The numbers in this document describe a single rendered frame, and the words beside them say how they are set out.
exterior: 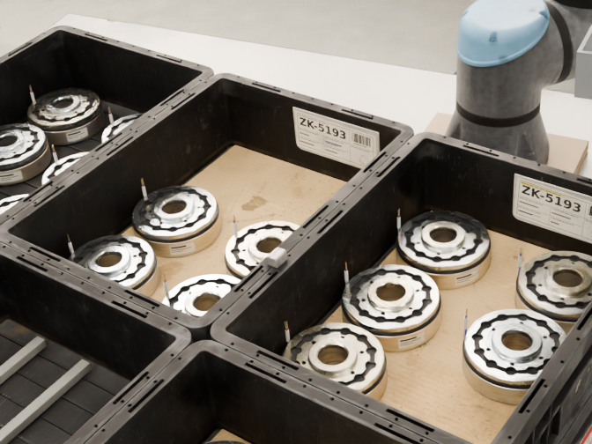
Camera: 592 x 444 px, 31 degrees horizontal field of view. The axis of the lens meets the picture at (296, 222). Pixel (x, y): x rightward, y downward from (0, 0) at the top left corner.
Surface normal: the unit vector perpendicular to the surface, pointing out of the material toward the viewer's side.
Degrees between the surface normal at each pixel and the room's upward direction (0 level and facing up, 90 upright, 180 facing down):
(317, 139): 90
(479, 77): 90
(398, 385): 0
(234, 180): 0
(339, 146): 90
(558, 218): 90
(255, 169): 0
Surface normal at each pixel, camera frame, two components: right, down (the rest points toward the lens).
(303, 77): -0.08, -0.80
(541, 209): -0.58, 0.53
